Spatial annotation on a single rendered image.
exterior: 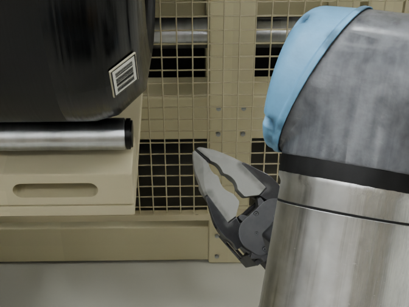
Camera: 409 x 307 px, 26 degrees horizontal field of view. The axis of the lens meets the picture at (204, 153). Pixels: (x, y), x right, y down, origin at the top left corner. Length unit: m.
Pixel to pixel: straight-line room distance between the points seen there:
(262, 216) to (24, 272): 1.36
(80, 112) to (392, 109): 0.57
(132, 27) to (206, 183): 0.20
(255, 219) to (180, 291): 1.22
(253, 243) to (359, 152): 0.43
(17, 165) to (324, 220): 0.71
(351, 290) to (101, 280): 1.68
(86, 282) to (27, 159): 1.04
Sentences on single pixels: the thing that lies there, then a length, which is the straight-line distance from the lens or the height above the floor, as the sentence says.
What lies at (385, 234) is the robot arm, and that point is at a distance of 0.63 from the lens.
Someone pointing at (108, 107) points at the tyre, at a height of 1.01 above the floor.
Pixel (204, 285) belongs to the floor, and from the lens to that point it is 2.26.
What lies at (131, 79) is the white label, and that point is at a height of 1.05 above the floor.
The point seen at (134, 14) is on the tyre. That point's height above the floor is 1.15.
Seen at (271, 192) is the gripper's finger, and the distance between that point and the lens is 1.05.
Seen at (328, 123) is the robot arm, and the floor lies 1.28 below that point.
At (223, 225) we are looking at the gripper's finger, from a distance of 1.03.
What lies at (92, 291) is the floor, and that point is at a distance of 2.26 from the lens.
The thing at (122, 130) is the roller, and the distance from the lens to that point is 1.22.
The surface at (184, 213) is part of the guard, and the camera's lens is 1.97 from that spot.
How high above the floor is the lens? 1.65
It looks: 39 degrees down
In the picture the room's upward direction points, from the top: straight up
